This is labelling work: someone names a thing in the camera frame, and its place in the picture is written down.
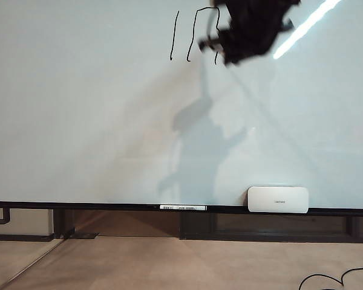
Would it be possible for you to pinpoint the black whiteboard ledge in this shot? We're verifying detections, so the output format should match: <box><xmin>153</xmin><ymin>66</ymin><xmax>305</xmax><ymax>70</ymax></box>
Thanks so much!
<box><xmin>0</xmin><ymin>200</ymin><xmax>363</xmax><ymax>216</ymax></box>

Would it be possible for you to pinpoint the white labelled marker pen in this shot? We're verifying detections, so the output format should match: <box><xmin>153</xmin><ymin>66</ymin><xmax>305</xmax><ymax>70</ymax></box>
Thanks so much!
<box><xmin>159</xmin><ymin>204</ymin><xmax>208</xmax><ymax>211</ymax></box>

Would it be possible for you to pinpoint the black floor plate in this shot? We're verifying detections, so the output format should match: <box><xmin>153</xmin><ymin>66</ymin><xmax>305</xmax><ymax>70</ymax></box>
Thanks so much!
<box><xmin>62</xmin><ymin>231</ymin><xmax>100</xmax><ymax>240</ymax></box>

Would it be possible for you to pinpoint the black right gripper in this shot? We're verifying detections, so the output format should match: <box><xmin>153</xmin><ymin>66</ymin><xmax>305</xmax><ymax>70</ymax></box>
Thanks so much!
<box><xmin>198</xmin><ymin>0</ymin><xmax>302</xmax><ymax>66</ymax></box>

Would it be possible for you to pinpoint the white rounded board eraser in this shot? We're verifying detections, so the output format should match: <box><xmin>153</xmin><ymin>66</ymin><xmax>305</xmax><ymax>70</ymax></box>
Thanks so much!
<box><xmin>247</xmin><ymin>185</ymin><xmax>309</xmax><ymax>214</ymax></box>

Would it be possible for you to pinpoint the black floor cable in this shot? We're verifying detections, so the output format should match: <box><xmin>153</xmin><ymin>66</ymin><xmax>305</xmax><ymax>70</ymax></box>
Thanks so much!
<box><xmin>298</xmin><ymin>263</ymin><xmax>363</xmax><ymax>290</ymax></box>

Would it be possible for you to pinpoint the dark low cabinet frame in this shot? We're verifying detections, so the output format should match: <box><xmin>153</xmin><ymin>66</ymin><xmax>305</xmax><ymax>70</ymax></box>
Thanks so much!
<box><xmin>178</xmin><ymin>212</ymin><xmax>363</xmax><ymax>243</ymax></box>

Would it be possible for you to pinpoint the white glass whiteboard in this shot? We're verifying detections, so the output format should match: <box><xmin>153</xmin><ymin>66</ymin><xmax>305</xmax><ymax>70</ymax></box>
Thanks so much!
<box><xmin>0</xmin><ymin>0</ymin><xmax>363</xmax><ymax>209</ymax></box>

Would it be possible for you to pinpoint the black baseboard strip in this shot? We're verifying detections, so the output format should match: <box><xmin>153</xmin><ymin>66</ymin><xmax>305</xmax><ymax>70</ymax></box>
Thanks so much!
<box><xmin>0</xmin><ymin>233</ymin><xmax>55</xmax><ymax>242</ymax></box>

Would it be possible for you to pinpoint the metal floor strip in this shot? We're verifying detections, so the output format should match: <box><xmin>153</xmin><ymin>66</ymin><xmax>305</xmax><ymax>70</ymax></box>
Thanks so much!
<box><xmin>0</xmin><ymin>238</ymin><xmax>64</xmax><ymax>288</ymax></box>

